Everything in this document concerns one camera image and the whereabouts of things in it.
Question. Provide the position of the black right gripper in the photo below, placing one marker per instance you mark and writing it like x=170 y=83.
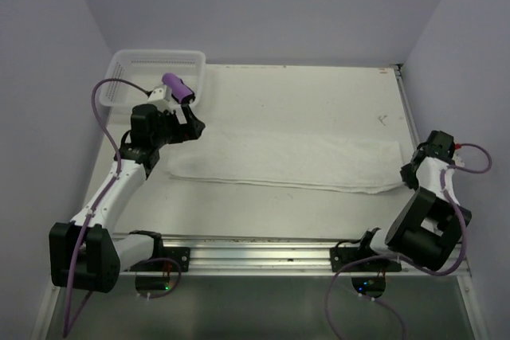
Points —
x=409 y=181

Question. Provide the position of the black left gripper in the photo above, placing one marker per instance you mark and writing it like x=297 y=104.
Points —
x=189 y=130

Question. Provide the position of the purple and black towel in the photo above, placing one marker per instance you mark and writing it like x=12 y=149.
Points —
x=180 y=92

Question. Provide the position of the white towel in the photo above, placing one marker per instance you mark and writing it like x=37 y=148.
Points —
x=307 y=161

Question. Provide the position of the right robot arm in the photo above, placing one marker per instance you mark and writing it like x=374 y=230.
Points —
x=430 y=224

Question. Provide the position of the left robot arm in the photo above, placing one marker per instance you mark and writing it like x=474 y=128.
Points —
x=83 y=254

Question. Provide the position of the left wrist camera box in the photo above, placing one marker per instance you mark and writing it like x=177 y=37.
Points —
x=161 y=98

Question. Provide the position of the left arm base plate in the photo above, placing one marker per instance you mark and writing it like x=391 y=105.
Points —
x=165 y=260

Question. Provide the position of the aluminium mounting rail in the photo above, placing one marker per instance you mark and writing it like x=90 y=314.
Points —
x=250 y=257

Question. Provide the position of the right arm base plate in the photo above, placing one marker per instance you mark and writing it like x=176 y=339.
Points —
x=341 y=256

